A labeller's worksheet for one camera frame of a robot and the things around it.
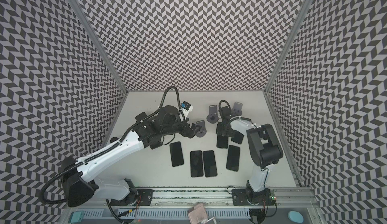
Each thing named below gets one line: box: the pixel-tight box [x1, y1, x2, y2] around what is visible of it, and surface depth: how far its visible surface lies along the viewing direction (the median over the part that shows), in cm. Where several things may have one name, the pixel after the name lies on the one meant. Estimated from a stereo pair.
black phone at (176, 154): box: [169, 141, 184, 167], surface depth 88 cm
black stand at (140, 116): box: [135, 112, 148, 122], surface depth 93 cm
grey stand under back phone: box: [206, 104, 219, 124], surface depth 100 cm
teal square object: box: [68, 210, 85, 224], surface depth 67 cm
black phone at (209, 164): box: [202, 150, 218, 178], surface depth 86 cm
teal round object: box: [287, 210, 304, 224], surface depth 69 cm
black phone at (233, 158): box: [225, 145, 241, 172], surface depth 86 cm
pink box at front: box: [187, 203, 209, 224], surface depth 66 cm
